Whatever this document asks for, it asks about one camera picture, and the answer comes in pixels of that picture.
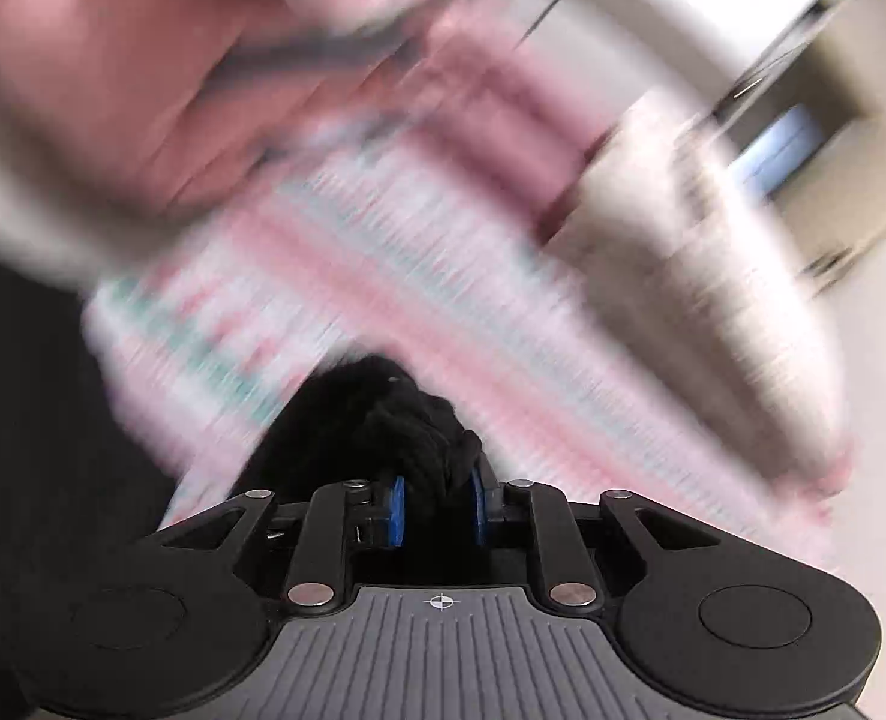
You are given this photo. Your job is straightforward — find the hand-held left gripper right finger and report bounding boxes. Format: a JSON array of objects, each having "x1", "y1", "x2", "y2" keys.
[{"x1": 467, "y1": 465, "x2": 721, "y2": 610}]

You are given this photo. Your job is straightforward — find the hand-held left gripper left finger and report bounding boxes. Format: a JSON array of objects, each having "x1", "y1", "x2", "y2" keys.
[{"x1": 159, "y1": 474, "x2": 408, "y2": 608}]

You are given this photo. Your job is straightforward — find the black pants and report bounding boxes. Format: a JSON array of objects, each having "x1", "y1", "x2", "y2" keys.
[{"x1": 0, "y1": 247, "x2": 500, "y2": 691}]

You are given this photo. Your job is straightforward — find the patterned bed sheet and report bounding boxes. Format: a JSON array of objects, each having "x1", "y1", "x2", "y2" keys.
[{"x1": 83, "y1": 112, "x2": 856, "y2": 571}]

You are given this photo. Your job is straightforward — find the beige striped duvet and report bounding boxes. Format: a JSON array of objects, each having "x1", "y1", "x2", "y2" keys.
[{"x1": 540, "y1": 90, "x2": 849, "y2": 466}]

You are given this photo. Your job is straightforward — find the mauve quilt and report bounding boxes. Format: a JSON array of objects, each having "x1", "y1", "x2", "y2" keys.
[{"x1": 405, "y1": 7, "x2": 616, "y2": 233}]

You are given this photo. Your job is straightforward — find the pink and grey blanket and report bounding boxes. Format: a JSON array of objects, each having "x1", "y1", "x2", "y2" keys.
[{"x1": 0, "y1": 0, "x2": 444, "y2": 218}]

